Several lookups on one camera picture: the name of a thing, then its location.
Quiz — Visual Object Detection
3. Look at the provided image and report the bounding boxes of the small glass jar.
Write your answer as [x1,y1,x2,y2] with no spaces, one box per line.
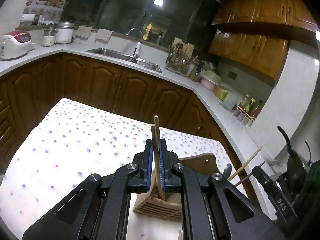
[41,27,57,47]

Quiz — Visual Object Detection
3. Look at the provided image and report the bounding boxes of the hanging dish cloth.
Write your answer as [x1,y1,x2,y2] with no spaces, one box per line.
[75,26,92,39]
[95,28,113,44]

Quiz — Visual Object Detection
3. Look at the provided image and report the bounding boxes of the wooden upper cabinets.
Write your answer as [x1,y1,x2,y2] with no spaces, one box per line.
[208,0,318,83]

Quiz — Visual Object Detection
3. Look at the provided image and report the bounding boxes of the white red rice cooker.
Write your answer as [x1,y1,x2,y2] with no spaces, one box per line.
[1,30,36,60]

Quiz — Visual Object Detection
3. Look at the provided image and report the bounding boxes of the chrome faucet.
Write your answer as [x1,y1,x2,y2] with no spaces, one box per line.
[126,28,143,59]

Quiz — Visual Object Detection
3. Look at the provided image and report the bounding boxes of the yellow bottle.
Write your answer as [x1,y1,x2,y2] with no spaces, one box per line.
[142,22,153,41]

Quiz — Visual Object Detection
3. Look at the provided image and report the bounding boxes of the wire dish rack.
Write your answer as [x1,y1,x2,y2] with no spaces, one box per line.
[165,37,195,77]

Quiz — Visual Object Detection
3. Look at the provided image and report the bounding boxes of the condiment bottles rack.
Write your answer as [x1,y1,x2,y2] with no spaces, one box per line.
[233,94,263,127]

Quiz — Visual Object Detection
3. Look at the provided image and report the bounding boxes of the yellow container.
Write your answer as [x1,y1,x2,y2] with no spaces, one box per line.
[214,86,231,101]

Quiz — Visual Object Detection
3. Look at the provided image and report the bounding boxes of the white floral tablecloth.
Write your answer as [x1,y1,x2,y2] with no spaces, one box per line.
[0,97,261,240]

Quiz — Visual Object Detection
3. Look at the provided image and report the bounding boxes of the metal spoon in holder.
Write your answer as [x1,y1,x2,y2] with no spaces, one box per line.
[223,163,232,179]

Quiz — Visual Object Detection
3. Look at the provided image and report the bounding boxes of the wooden slatted utensil holder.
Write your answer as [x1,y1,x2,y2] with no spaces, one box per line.
[133,153,218,222]

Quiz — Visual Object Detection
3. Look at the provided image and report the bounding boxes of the dark wooden lower cabinets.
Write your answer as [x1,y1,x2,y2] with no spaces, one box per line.
[0,52,261,205]

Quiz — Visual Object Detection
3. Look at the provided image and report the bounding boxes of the steel kitchen sink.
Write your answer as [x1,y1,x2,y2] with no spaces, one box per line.
[86,48,162,73]

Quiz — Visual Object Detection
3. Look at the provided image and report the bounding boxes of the green pink stacked bowls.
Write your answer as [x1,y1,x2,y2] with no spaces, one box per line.
[200,70,222,92]

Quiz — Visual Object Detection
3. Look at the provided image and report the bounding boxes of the black wok pan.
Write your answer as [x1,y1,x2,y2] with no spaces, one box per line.
[276,126,319,202]

